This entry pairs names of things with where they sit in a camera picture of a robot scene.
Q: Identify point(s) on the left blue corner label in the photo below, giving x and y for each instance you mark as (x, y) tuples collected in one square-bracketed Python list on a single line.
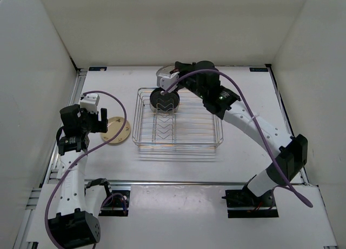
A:
[(97, 68)]

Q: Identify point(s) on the right blue corner label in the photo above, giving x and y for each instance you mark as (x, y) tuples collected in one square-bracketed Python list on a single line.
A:
[(258, 69)]

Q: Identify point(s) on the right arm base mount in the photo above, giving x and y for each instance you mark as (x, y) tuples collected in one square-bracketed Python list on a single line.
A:
[(242, 205)]

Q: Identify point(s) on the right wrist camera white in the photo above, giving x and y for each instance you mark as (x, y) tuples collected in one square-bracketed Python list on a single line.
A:
[(165, 81)]

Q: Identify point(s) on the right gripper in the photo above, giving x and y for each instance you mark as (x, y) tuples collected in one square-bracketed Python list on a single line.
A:
[(182, 68)]

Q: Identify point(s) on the wire dish rack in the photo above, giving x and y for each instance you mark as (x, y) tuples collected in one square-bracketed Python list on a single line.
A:
[(192, 125)]

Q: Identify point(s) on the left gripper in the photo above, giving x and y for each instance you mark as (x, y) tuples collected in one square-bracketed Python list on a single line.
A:
[(100, 126)]

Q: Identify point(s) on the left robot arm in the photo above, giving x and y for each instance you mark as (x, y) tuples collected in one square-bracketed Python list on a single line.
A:
[(76, 223)]

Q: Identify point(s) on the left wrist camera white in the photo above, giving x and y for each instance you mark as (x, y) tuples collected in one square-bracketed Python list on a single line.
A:
[(89, 102)]

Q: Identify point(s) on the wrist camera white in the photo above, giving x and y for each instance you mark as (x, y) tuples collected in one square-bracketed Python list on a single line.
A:
[(89, 102), (165, 81)]

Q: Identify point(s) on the beige ceramic plate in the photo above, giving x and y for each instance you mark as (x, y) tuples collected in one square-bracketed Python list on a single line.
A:
[(115, 125)]

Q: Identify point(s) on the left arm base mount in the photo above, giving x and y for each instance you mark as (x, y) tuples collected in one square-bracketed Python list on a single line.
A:
[(117, 206)]

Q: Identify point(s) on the black round plate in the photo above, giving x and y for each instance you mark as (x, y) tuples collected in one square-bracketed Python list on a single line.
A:
[(157, 93)]

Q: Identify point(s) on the blue corner label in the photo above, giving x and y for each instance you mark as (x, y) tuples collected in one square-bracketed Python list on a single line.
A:
[(97, 68), (258, 69)]

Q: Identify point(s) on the clear glass plate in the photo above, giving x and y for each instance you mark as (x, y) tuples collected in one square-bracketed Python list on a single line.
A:
[(164, 72), (164, 105)]

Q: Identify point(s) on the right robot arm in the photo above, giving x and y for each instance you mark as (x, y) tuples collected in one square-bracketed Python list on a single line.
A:
[(223, 97)]

